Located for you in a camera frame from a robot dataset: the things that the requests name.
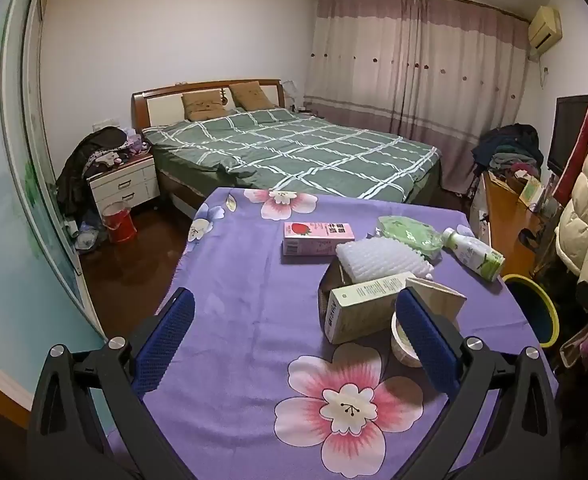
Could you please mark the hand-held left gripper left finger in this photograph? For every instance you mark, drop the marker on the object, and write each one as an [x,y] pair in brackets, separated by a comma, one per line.
[166,340]

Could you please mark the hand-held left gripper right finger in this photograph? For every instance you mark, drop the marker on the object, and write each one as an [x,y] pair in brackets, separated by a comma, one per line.
[426,340]

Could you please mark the white plastic cup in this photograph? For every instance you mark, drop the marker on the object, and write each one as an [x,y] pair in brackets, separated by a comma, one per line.
[403,345]

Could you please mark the brown paper bag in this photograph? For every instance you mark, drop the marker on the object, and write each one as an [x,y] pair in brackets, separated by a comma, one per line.
[441,300]

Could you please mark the yellow rimmed trash bin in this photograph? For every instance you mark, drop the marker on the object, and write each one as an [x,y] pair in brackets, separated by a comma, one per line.
[534,310]

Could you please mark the beige carton box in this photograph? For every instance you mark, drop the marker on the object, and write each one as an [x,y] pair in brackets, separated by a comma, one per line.
[359,310]

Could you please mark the white foam net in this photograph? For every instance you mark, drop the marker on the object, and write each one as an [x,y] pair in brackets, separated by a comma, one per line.
[379,260]

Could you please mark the white bottle green label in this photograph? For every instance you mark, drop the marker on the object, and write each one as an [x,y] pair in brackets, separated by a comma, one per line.
[476,255]

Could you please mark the green wipes pack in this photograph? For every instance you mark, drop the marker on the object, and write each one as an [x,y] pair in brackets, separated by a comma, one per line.
[409,232]

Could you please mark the pink strawberry milk carton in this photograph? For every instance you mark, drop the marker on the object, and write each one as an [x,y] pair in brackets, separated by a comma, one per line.
[314,240]

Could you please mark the purple floral tablecloth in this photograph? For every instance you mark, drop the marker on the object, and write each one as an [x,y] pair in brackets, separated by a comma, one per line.
[254,310]

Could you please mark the wooden side desk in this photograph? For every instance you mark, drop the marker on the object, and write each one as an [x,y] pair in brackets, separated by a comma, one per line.
[509,225]

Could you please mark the red bucket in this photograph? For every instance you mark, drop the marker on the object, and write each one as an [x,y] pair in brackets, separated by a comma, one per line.
[119,222]

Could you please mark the green booklet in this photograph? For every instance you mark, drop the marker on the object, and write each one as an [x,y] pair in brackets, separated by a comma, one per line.
[531,191]

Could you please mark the white box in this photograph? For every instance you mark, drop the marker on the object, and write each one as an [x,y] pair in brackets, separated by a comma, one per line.
[481,210]

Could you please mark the white nightstand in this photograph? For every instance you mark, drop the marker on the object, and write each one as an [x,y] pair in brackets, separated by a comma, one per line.
[123,182]

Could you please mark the black television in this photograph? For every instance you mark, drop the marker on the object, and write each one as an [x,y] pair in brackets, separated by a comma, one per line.
[569,132]

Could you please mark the pile of mixed clothes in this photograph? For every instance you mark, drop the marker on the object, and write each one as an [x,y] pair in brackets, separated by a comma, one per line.
[511,150]

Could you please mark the dark clothes heap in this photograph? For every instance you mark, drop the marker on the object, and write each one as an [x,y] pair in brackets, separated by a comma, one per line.
[81,170]

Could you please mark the sliding wardrobe door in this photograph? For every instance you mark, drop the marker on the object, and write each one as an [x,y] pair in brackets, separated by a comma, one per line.
[23,185]

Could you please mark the green plaid duvet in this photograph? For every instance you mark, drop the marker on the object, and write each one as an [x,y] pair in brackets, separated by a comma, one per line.
[299,150]

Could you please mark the wooden bed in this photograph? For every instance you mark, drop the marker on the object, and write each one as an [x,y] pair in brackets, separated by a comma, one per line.
[163,105]

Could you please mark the brown pillow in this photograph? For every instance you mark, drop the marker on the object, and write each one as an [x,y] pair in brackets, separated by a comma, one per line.
[251,96]
[203,106]

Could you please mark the pink striped curtain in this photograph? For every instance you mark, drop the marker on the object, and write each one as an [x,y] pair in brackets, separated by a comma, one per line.
[414,70]

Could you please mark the beige air conditioner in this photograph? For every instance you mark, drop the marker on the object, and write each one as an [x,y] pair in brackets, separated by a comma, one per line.
[544,27]

